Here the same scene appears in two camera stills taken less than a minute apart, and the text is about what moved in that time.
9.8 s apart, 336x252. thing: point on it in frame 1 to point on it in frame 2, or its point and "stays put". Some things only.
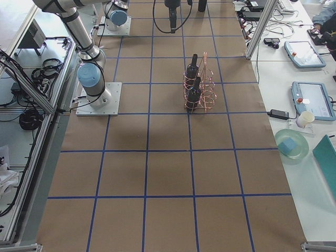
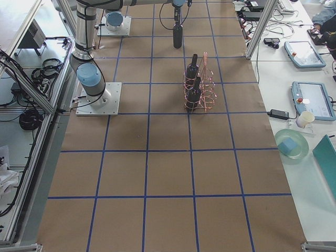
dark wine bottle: (201, 5) to (177, 36)
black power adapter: (279, 114) stays put
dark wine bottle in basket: (194, 96) stays put
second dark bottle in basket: (192, 72) stays put
